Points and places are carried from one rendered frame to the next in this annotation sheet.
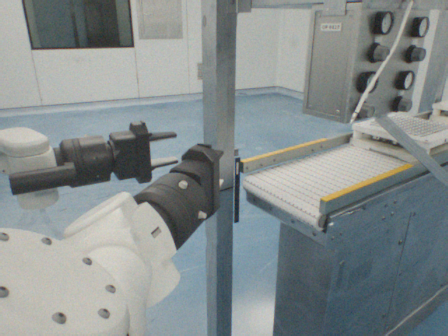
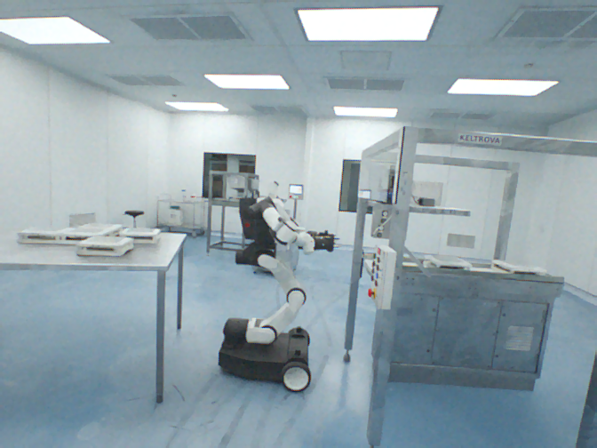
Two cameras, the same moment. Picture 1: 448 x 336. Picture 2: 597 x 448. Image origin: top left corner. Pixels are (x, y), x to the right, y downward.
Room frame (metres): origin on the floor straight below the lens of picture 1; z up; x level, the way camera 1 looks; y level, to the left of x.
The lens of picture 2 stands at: (-1.38, -1.06, 1.37)
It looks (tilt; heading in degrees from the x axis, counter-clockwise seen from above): 7 degrees down; 35
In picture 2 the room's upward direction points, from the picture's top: 4 degrees clockwise
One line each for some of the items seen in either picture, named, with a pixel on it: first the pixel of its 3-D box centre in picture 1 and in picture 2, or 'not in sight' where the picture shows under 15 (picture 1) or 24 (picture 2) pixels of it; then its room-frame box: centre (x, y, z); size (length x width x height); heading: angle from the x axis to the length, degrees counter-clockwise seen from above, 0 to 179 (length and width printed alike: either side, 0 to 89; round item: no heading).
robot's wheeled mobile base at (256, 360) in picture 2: not in sight; (265, 341); (0.38, 0.43, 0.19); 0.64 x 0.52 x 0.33; 125
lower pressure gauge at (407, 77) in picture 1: (406, 80); not in sight; (0.72, -0.36, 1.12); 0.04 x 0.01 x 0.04; 126
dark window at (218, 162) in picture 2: not in sight; (228, 177); (3.98, 4.97, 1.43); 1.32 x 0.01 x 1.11; 115
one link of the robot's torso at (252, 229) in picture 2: not in sight; (262, 217); (0.33, 0.50, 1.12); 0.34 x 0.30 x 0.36; 35
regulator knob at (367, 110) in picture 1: (366, 107); not in sight; (0.64, -0.26, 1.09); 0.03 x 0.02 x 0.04; 126
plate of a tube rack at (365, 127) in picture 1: (408, 129); (447, 260); (1.11, -0.60, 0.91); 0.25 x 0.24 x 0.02; 36
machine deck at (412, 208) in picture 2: (372, 3); (414, 208); (0.96, -0.37, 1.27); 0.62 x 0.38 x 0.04; 126
